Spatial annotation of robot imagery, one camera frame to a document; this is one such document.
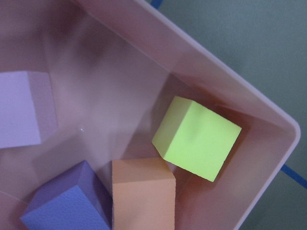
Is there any yellow foam block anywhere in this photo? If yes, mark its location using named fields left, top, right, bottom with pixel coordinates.
left=152, top=96, right=242, bottom=182

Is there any pink plastic bin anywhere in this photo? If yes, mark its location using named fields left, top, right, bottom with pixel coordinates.
left=0, top=0, right=301, bottom=230

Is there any orange foam block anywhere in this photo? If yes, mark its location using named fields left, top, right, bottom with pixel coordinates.
left=112, top=157, right=176, bottom=230

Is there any purple foam block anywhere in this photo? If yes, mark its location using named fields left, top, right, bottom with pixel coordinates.
left=20, top=161, right=113, bottom=230

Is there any pink foam block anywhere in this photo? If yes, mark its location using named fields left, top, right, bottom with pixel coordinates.
left=0, top=71, right=58, bottom=149

